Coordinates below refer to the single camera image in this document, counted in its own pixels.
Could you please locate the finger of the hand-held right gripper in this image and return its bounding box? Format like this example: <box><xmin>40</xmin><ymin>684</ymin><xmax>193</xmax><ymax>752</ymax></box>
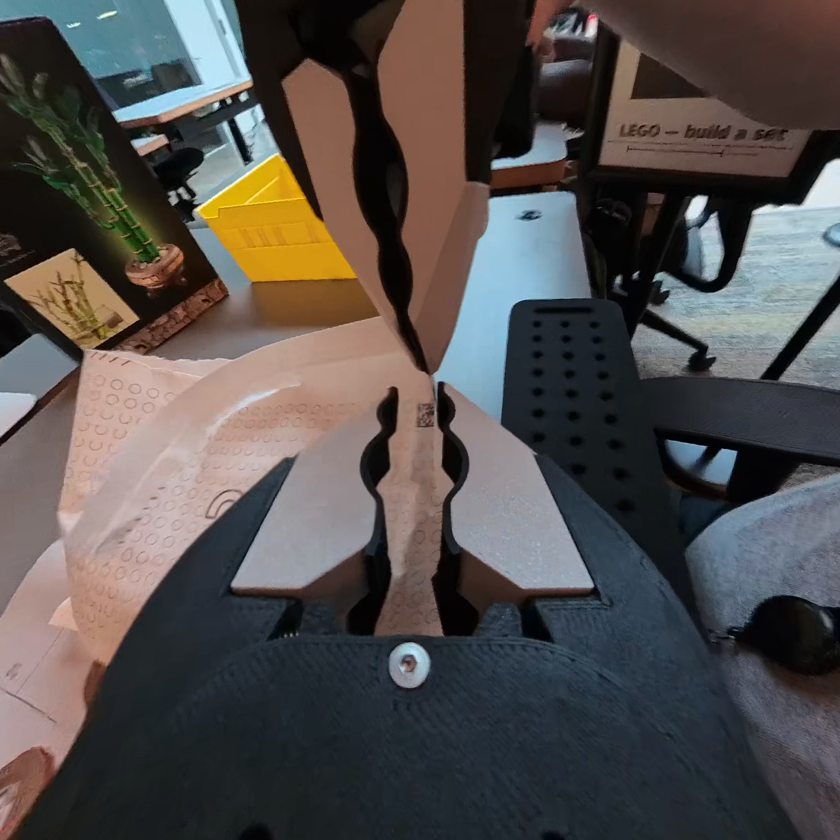
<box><xmin>282</xmin><ymin>58</ymin><xmax>429</xmax><ymax>375</ymax></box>
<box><xmin>377</xmin><ymin>0</ymin><xmax>490</xmax><ymax>376</ymax></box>

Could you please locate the grey desk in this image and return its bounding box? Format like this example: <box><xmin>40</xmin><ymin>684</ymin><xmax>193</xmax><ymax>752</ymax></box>
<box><xmin>0</xmin><ymin>190</ymin><xmax>595</xmax><ymax>595</ymax></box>

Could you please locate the white instruction booklet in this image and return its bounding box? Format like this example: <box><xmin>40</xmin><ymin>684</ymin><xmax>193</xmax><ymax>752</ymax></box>
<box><xmin>0</xmin><ymin>545</ymin><xmax>106</xmax><ymax>828</ymax></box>

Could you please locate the wooden background table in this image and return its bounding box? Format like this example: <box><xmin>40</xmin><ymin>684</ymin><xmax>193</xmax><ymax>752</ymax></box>
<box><xmin>115</xmin><ymin>79</ymin><xmax>257</xmax><ymax>165</ymax></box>

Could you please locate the black bamboo set box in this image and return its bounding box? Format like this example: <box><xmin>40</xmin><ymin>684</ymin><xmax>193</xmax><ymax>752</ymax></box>
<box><xmin>0</xmin><ymin>16</ymin><xmax>229</xmax><ymax>362</ymax></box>

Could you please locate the white framed sign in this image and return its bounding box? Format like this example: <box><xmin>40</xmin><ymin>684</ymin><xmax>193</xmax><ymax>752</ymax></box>
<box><xmin>581</xmin><ymin>26</ymin><xmax>821</xmax><ymax>204</ymax></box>

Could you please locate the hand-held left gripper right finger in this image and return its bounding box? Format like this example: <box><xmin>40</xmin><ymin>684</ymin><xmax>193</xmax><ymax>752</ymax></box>
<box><xmin>434</xmin><ymin>384</ymin><xmax>595</xmax><ymax>635</ymax></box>

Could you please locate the white paper bag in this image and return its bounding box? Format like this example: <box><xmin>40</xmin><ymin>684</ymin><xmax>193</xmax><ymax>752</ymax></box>
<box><xmin>58</xmin><ymin>316</ymin><xmax>460</xmax><ymax>664</ymax></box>

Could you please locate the person's right forearm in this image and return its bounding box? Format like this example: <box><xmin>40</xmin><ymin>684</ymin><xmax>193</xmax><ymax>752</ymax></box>
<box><xmin>528</xmin><ymin>0</ymin><xmax>840</xmax><ymax>130</ymax></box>

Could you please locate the black chair frame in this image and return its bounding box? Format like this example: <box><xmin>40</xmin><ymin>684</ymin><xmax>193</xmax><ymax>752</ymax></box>
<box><xmin>640</xmin><ymin>377</ymin><xmax>840</xmax><ymax>506</ymax></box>

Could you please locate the yellow plastic bin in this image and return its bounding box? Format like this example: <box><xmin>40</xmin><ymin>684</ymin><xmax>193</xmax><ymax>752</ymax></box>
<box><xmin>197</xmin><ymin>154</ymin><xmax>358</xmax><ymax>283</ymax></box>

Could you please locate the grey chicken print shirt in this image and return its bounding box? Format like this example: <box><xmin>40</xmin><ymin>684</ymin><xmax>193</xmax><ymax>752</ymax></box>
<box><xmin>686</xmin><ymin>479</ymin><xmax>840</xmax><ymax>840</ymax></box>

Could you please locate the black perforated chair armrest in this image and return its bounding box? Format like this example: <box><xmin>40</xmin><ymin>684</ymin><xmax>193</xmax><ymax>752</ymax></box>
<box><xmin>502</xmin><ymin>298</ymin><xmax>700</xmax><ymax>595</ymax></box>

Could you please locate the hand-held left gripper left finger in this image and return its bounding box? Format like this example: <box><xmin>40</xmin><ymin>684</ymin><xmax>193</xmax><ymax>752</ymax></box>
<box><xmin>231</xmin><ymin>386</ymin><xmax>400</xmax><ymax>634</ymax></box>

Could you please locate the black office chair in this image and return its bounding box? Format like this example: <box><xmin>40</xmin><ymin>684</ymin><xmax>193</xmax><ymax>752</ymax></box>
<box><xmin>577</xmin><ymin>197</ymin><xmax>756</xmax><ymax>368</ymax></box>
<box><xmin>154</xmin><ymin>147</ymin><xmax>204</xmax><ymax>211</ymax></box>

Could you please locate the black badge reel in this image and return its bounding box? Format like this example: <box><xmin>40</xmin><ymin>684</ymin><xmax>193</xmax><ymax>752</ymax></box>
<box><xmin>707</xmin><ymin>596</ymin><xmax>840</xmax><ymax>677</ymax></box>

